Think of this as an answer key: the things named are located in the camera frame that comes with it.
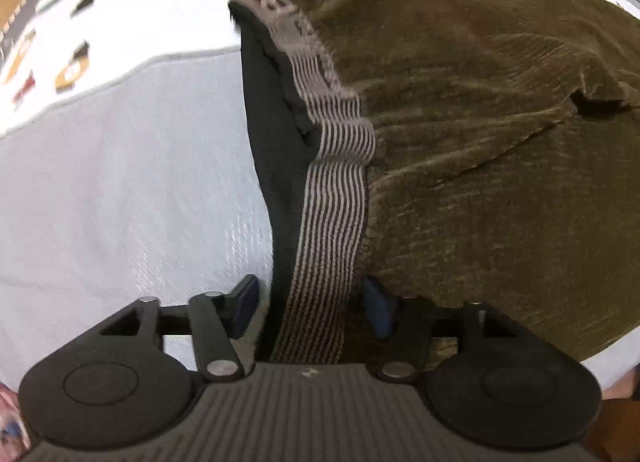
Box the patterned cloth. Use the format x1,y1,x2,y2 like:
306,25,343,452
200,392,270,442
0,381,32,462

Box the olive corduroy pants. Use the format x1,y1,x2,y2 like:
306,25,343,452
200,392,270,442
228,0,640,367

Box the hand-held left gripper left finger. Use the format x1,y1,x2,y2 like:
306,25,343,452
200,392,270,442
99,274,261,384

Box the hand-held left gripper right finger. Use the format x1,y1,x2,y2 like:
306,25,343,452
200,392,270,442
360,276,522,385

